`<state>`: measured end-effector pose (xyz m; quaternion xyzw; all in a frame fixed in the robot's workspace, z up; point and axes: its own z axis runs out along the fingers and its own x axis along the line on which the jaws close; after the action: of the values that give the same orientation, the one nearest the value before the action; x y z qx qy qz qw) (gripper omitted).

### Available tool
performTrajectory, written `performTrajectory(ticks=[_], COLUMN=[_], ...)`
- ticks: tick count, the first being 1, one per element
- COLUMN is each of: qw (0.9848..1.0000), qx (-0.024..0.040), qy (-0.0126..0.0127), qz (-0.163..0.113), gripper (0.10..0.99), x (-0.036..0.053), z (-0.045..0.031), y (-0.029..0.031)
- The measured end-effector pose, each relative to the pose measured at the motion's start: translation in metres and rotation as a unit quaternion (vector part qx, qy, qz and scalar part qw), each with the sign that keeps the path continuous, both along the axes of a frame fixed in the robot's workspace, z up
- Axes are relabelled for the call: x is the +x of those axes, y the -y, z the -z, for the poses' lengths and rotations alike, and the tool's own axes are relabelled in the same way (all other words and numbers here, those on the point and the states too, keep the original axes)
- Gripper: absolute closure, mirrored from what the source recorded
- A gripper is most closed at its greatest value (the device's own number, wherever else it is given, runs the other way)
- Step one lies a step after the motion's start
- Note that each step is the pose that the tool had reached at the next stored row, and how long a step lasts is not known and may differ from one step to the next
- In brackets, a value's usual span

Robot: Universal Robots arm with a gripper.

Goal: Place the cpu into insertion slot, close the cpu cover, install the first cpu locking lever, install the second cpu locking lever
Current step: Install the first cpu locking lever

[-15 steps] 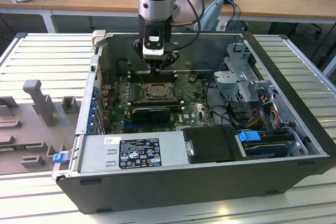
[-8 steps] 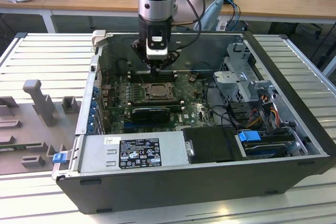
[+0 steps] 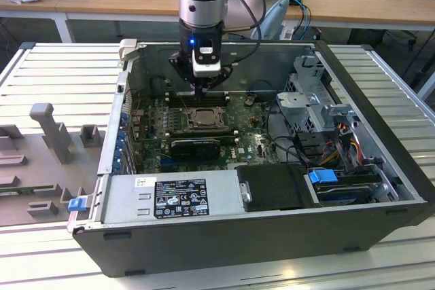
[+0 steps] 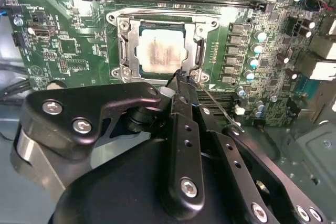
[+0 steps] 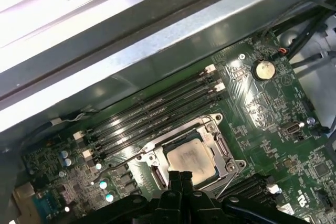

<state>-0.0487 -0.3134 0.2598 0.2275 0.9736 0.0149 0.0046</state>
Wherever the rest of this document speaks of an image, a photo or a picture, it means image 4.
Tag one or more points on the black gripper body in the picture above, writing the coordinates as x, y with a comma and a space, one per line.
126, 195

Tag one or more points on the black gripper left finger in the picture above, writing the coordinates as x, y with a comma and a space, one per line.
78, 108

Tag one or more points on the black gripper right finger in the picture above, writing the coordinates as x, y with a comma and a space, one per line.
236, 155

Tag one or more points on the metal socket cover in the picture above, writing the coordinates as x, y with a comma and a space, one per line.
133, 45

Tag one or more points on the silver square CPU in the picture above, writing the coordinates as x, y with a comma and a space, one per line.
160, 48

